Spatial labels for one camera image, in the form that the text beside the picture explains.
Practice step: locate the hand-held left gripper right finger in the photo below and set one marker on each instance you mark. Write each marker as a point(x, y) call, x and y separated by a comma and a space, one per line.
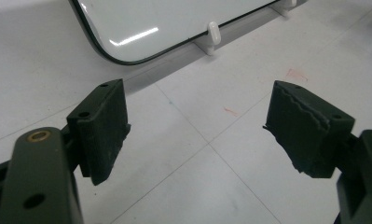
point(305, 137)

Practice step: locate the white whiteboard with black rim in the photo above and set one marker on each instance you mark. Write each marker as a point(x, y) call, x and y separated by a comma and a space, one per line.
point(162, 21)

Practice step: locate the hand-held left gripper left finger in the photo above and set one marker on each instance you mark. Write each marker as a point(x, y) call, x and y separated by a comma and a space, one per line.
point(101, 130)

